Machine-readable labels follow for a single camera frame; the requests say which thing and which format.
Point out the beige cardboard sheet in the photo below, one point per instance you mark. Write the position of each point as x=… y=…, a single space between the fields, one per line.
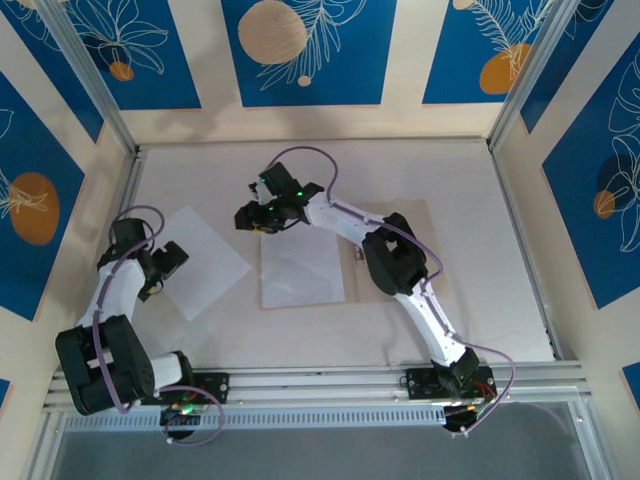
x=356 y=287

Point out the black controller board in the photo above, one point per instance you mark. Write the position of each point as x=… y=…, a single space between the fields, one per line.
x=457 y=417
x=175 y=420

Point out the grey panel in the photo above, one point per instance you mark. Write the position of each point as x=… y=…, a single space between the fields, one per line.
x=325 y=455

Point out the white paper sheet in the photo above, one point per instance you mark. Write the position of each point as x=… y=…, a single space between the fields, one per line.
x=210 y=265
x=300 y=275

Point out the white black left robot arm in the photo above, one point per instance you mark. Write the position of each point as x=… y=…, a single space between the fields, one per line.
x=117 y=295

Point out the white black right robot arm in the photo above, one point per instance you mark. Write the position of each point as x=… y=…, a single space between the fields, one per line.
x=340 y=222

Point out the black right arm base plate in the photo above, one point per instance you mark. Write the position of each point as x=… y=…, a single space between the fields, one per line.
x=420 y=384

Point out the long aluminium frame rail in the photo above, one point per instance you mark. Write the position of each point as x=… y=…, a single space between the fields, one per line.
x=320 y=385

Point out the aluminium frame post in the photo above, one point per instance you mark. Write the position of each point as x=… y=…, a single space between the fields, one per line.
x=96 y=75
x=528 y=75

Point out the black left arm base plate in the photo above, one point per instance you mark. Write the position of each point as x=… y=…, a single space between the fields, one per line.
x=215 y=387

